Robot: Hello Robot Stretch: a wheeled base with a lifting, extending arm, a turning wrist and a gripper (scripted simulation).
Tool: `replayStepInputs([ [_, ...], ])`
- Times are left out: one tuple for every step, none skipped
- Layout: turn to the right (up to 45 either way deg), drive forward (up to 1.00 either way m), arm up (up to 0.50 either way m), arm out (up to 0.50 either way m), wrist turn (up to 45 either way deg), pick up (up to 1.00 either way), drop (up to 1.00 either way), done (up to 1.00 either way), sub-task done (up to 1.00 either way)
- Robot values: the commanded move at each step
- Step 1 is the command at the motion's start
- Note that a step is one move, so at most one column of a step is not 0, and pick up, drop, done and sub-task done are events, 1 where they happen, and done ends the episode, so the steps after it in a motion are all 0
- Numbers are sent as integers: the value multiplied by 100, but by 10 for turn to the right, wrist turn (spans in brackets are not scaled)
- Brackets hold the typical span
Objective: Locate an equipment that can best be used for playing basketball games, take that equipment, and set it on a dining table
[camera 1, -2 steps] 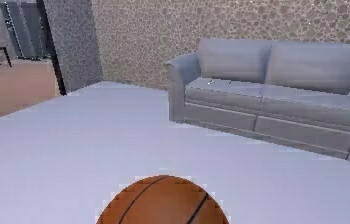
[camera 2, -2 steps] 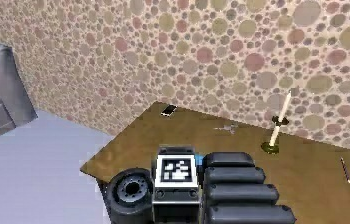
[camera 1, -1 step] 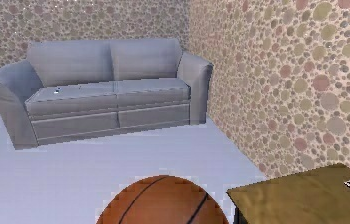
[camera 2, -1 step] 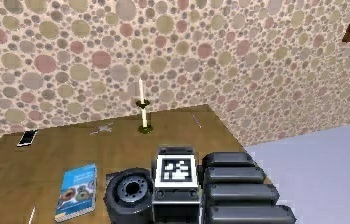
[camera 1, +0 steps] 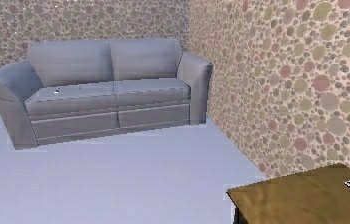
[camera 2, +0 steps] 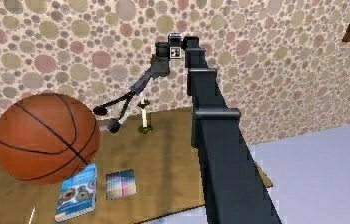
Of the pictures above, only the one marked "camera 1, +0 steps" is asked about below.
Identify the grey two-seat sofa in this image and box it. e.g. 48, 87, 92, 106
0, 37, 215, 151

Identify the brown wooden table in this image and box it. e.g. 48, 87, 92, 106
226, 162, 350, 224

